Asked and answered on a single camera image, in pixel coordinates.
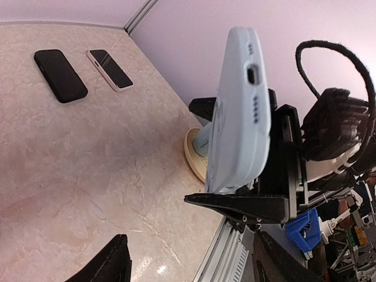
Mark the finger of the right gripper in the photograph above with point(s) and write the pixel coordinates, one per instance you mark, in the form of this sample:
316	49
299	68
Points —
203	107

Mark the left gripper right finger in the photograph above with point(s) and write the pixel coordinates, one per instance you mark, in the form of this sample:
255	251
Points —
274	263

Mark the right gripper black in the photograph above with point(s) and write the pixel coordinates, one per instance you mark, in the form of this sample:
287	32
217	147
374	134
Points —
281	187

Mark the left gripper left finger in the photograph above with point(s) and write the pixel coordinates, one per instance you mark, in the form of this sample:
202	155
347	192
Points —
112	263

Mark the light blue phone case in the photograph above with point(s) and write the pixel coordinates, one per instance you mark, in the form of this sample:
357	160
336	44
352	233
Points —
239	138

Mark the dark phone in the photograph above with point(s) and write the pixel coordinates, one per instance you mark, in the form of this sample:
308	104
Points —
115	76

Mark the black phone case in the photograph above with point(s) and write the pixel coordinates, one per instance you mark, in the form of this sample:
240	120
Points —
60	75

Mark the light blue mug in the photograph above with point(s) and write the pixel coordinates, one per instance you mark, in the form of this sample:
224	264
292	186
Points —
201	140

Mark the blue plastic part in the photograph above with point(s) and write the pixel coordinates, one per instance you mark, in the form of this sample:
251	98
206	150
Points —
304	232

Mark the beige plate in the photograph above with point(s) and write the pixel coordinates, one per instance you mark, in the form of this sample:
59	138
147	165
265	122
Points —
197	163

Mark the front aluminium rail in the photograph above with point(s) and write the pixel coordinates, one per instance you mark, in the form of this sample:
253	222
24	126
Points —
229	257

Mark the right aluminium frame post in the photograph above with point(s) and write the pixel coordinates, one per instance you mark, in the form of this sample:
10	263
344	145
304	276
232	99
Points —
139	16

